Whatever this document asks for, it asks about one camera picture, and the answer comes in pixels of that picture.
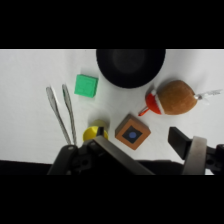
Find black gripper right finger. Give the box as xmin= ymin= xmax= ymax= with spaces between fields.
xmin=167 ymin=126 xmax=208 ymax=176

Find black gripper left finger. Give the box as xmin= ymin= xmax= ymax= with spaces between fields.
xmin=83 ymin=126 xmax=156 ymax=176

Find brown potato toy red hat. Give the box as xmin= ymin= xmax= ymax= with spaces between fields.
xmin=138 ymin=79 xmax=224 ymax=117

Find black bowl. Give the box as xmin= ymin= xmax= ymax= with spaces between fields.
xmin=95 ymin=49 xmax=167 ymax=89

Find wooden block blue dot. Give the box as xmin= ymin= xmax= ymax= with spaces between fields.
xmin=114 ymin=113 xmax=152 ymax=151

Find yellow plastic cup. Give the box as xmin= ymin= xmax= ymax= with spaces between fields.
xmin=82 ymin=119 xmax=110 ymax=143

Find metal tongs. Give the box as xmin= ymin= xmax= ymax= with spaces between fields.
xmin=45 ymin=83 xmax=78 ymax=147

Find green square block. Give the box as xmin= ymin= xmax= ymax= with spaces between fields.
xmin=73 ymin=73 xmax=100 ymax=98

